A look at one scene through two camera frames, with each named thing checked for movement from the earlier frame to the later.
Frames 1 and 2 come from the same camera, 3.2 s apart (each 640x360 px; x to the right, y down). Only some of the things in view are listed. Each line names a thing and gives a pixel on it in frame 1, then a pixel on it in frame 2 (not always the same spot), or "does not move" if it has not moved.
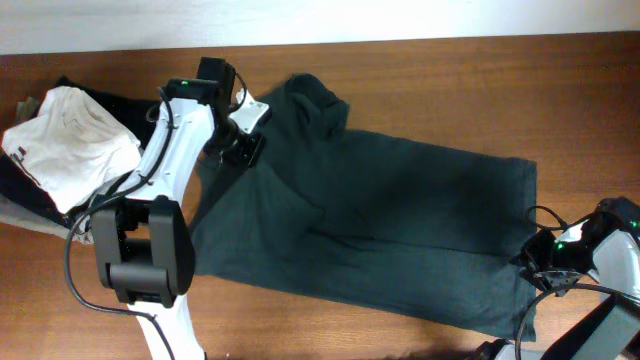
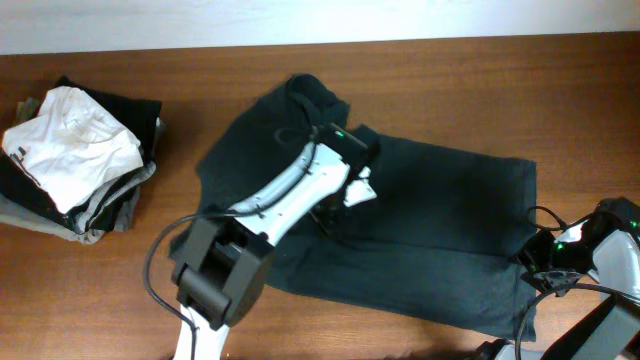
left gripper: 247,155 to 333,224
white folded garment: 72,148 does not move
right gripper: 530,258 does not move
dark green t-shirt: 354,220 does not move
